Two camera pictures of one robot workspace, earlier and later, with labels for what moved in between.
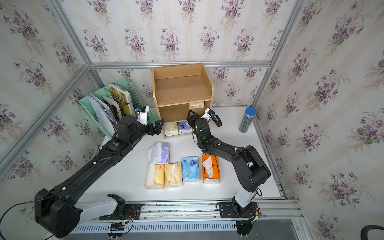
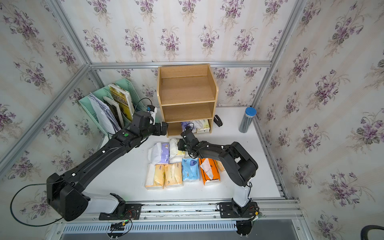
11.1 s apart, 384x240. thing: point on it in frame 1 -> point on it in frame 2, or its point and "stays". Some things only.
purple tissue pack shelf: x=159 y=153 stays
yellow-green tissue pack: x=170 y=128 -> x=174 y=152
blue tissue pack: x=190 y=169 stays
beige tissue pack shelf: x=196 y=105 -> x=220 y=165
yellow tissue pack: x=173 y=174 stays
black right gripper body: x=194 y=119 -> x=182 y=146
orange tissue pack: x=211 y=170 stays
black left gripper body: x=150 y=132 stays
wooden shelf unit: x=177 y=89 stays
